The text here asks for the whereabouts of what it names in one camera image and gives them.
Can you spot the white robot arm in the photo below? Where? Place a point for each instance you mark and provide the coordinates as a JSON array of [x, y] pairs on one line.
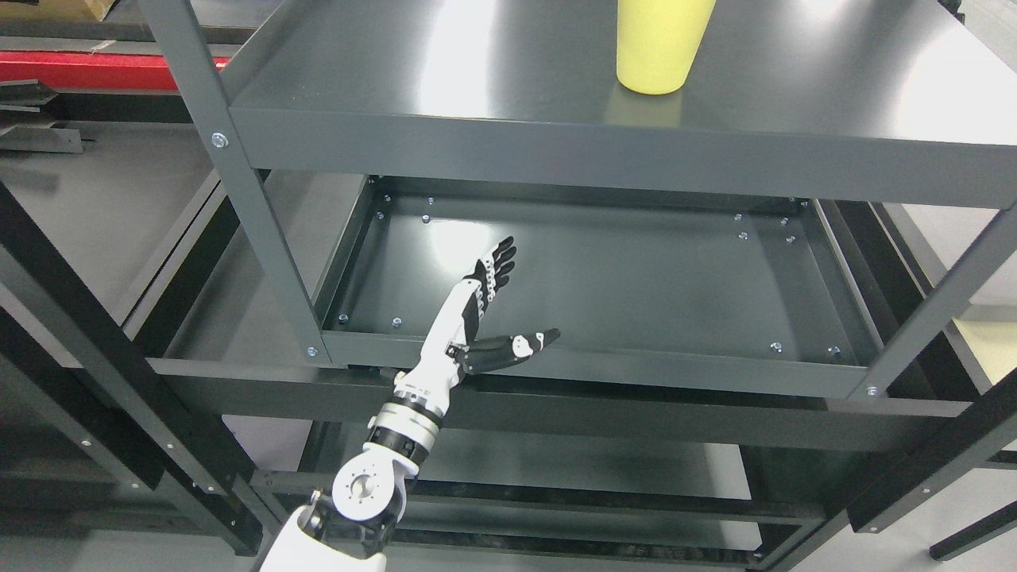
[[369, 490]]

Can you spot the red bar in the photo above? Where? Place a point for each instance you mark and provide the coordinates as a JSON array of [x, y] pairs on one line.
[[89, 71]]

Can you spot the yellow plastic cup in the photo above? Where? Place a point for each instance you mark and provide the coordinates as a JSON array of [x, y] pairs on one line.
[[657, 42]]

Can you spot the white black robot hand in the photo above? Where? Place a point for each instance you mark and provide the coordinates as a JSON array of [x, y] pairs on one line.
[[452, 349]]

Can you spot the grey metal shelf unit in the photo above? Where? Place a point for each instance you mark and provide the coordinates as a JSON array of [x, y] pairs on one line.
[[768, 257]]

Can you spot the black metal shelf rack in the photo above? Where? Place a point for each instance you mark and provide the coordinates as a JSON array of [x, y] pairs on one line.
[[112, 220]]

